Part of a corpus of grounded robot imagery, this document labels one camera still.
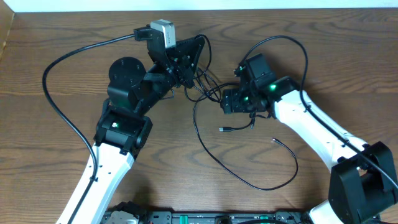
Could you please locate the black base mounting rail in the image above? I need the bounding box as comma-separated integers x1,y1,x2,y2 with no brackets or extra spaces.
100,211,310,224

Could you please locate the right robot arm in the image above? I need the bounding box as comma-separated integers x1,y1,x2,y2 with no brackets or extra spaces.
221,54,397,223

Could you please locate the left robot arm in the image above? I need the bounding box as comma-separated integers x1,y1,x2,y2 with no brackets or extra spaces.
49,28,208,223

